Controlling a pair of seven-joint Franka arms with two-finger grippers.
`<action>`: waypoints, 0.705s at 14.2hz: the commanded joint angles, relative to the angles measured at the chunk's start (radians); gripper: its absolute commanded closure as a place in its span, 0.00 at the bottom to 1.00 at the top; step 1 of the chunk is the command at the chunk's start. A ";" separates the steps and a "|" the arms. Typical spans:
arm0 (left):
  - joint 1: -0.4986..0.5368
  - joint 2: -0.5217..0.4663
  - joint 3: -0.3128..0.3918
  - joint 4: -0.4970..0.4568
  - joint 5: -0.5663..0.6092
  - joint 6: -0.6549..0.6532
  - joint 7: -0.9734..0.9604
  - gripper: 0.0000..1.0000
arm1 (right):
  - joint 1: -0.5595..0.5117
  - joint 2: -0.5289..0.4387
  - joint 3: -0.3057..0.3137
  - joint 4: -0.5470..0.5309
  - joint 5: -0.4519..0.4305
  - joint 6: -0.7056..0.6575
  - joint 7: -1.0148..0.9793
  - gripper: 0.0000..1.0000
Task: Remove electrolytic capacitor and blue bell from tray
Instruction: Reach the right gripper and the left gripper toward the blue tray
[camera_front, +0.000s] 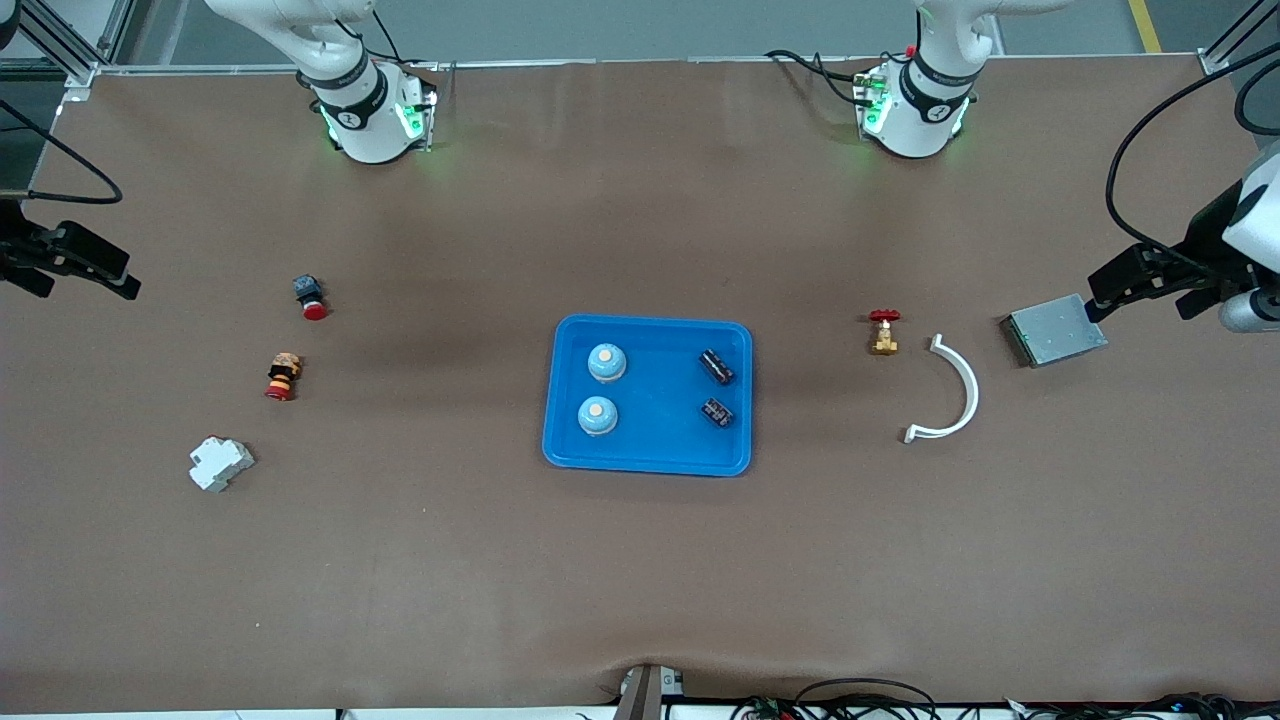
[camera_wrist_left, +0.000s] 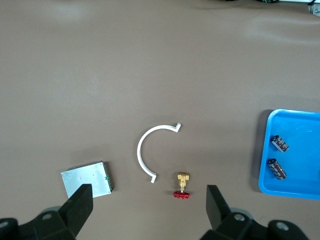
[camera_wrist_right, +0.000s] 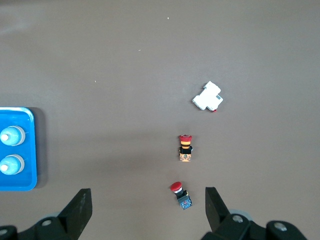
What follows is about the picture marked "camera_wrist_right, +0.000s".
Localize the white circuit breaker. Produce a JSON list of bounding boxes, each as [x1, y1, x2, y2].
[[191, 80, 224, 113]]

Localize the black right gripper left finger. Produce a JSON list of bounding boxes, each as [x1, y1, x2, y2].
[[0, 187, 93, 240]]

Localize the light blue desk bell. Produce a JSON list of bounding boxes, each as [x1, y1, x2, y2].
[[0, 154, 26, 176], [0, 125, 27, 147]]

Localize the red emergency button orange base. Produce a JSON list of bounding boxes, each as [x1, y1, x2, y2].
[[178, 134, 194, 163]]

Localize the blue plastic tray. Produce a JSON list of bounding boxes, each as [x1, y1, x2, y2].
[[0, 106, 38, 192]]

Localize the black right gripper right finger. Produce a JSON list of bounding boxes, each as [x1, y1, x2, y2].
[[201, 186, 307, 240]]

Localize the red push button blue base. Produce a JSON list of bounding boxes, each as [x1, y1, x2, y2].
[[169, 181, 193, 210]]

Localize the brown table mat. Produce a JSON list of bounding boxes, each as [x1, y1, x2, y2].
[[0, 0, 320, 240]]

